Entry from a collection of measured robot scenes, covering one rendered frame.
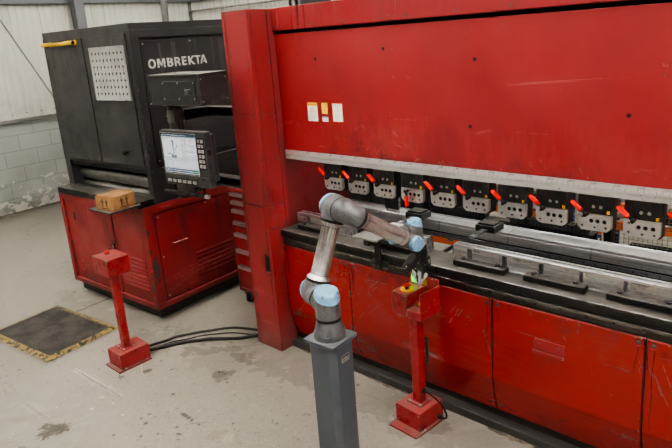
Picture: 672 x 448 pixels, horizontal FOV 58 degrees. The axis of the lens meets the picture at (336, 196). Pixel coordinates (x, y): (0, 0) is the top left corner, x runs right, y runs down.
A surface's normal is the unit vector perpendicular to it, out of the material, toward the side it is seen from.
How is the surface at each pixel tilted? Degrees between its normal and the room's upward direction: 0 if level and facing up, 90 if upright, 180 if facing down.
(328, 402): 90
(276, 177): 90
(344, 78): 90
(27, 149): 90
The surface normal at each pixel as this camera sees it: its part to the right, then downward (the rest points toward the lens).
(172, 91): -0.61, 0.25
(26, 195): 0.77, 0.11
